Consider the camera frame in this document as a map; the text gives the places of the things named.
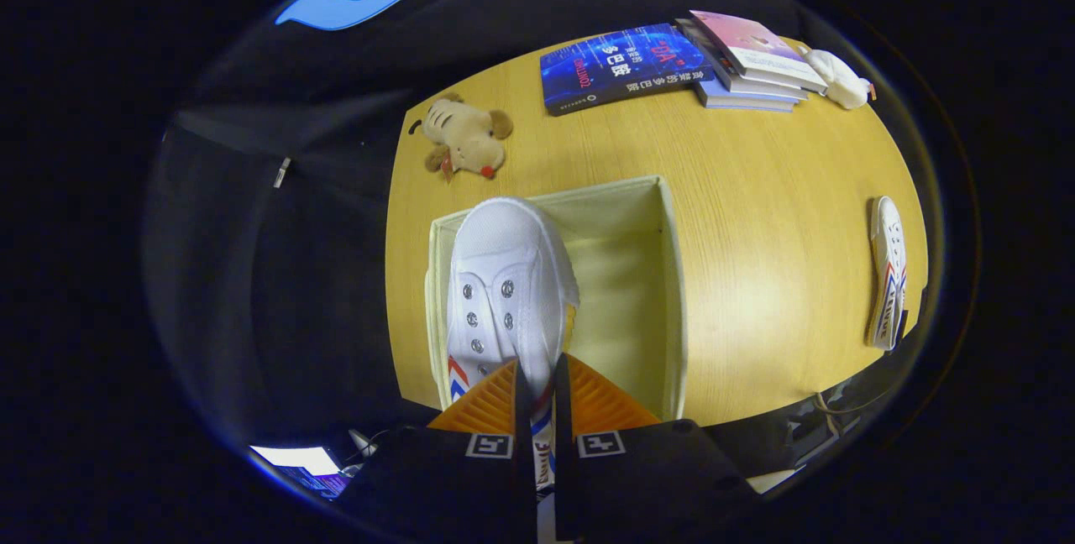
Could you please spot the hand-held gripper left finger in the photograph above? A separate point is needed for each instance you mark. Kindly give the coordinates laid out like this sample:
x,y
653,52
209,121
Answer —
x,y
525,494

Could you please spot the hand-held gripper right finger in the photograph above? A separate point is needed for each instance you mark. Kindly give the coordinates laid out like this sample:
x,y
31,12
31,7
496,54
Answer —
x,y
564,485

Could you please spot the beige fabric storage box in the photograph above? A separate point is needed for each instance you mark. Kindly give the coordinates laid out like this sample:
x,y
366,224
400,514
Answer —
x,y
621,292

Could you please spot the white canvas shoe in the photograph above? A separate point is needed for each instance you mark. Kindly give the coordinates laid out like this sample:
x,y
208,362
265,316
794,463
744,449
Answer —
x,y
508,258
888,275

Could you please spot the laptop computer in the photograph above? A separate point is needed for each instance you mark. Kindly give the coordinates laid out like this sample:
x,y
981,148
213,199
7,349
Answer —
x,y
294,460

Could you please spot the tan plush dog toy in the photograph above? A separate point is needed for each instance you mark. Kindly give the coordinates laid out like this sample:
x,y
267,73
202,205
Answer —
x,y
466,137

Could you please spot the silver clip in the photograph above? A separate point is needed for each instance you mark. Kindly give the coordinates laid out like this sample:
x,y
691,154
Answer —
x,y
281,172

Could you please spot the light blue book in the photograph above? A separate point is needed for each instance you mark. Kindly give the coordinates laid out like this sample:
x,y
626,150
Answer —
x,y
739,101

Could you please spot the blue cover book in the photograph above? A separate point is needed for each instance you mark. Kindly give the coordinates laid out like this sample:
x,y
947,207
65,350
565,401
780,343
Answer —
x,y
621,65

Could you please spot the dark cover book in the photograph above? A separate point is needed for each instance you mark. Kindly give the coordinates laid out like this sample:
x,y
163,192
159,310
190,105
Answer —
x,y
700,44

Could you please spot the pink cover book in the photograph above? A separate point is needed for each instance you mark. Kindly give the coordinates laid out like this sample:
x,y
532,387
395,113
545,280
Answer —
x,y
752,44

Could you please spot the white plush toy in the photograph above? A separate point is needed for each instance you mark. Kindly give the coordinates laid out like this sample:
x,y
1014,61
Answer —
x,y
840,82

